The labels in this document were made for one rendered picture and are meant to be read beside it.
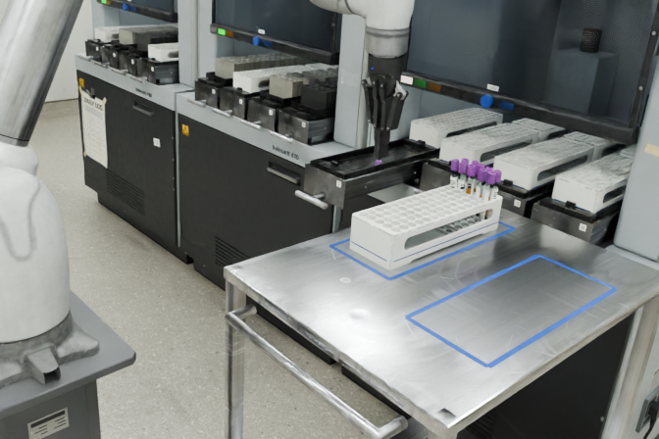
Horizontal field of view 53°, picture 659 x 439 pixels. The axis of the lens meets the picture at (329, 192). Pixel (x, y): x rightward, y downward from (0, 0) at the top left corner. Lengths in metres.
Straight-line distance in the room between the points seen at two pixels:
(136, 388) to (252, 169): 0.76
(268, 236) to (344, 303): 1.22
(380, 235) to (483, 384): 0.32
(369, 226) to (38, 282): 0.50
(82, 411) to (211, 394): 1.01
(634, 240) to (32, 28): 1.19
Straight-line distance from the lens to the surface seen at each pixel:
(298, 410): 2.05
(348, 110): 1.91
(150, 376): 2.19
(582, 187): 1.46
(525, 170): 1.52
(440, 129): 1.72
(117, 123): 2.95
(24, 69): 1.15
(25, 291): 1.00
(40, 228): 0.99
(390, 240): 1.05
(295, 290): 0.99
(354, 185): 1.49
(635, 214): 1.49
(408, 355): 0.88
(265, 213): 2.15
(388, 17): 1.37
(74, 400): 1.12
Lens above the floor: 1.32
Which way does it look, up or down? 22 degrees down
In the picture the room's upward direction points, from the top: 4 degrees clockwise
